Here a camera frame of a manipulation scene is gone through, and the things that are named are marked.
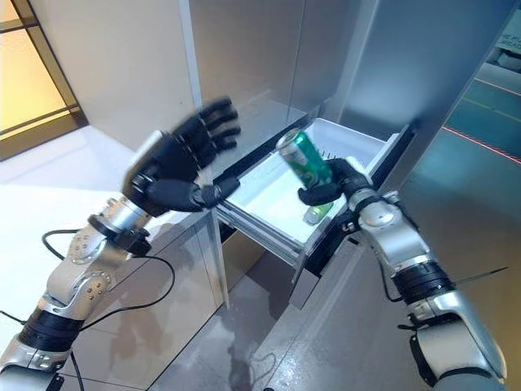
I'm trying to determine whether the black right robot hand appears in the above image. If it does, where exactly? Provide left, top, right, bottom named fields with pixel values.
left=298, top=156, right=374, bottom=207

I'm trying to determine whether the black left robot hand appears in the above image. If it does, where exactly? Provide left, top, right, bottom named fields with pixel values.
left=123, top=96, right=243, bottom=217

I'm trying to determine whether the green drink can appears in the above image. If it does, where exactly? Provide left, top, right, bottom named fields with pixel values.
left=275, top=127, right=334, bottom=191
left=304, top=202, right=334, bottom=226

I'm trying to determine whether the pull-out fridge drawer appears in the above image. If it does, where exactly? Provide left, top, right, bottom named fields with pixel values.
left=215, top=116, right=413, bottom=310

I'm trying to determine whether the stainless steel fridge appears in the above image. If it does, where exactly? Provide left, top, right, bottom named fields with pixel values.
left=190, top=0, right=521, bottom=391

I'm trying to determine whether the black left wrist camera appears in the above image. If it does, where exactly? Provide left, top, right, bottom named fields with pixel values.
left=116, top=227, right=152, bottom=257

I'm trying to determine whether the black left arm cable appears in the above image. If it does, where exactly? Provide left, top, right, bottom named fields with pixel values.
left=0, top=229, right=177, bottom=391

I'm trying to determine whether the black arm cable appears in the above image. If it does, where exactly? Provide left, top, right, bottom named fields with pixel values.
left=0, top=229, right=177, bottom=391
left=396, top=321, right=439, bottom=388

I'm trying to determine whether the dark window frame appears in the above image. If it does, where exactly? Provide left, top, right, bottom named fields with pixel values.
left=0, top=0, right=90, bottom=163

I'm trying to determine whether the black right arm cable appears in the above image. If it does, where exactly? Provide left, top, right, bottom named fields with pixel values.
left=396, top=321, right=439, bottom=388

